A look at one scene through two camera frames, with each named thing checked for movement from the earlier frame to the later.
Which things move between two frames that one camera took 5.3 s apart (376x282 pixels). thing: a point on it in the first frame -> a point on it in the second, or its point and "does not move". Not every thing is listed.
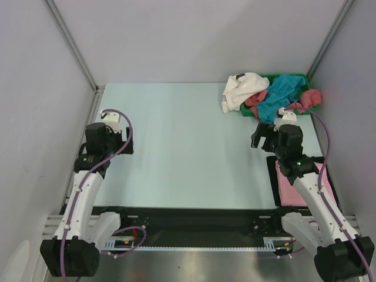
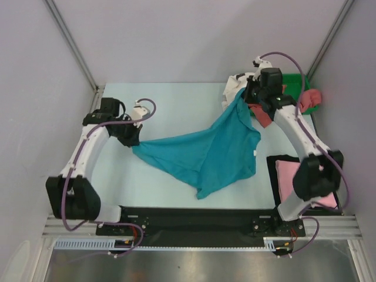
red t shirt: (310, 98) does not move
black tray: (272, 168) does not move
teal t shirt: (284, 91) -> (211, 160)
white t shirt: (238, 87) does not move
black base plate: (218, 223) does not move
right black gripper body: (268, 131) -> (253, 94)
